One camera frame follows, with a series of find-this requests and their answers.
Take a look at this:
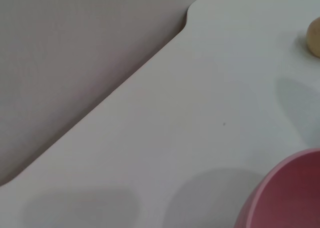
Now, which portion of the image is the pink plastic bowl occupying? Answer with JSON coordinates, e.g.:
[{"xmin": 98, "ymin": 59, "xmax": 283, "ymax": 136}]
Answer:
[{"xmin": 233, "ymin": 147, "xmax": 320, "ymax": 228}]

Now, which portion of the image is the small beige bun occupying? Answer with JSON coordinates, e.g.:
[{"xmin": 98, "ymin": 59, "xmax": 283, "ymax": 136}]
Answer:
[{"xmin": 306, "ymin": 17, "xmax": 320, "ymax": 58}]

